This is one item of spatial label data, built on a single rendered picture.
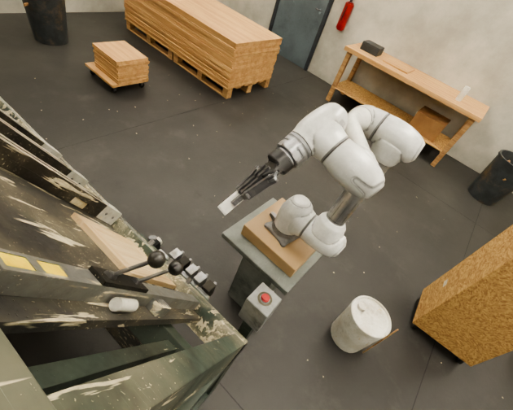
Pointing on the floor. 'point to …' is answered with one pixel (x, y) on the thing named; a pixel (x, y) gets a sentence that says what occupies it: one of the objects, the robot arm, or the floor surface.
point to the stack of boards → (208, 41)
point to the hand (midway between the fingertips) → (230, 202)
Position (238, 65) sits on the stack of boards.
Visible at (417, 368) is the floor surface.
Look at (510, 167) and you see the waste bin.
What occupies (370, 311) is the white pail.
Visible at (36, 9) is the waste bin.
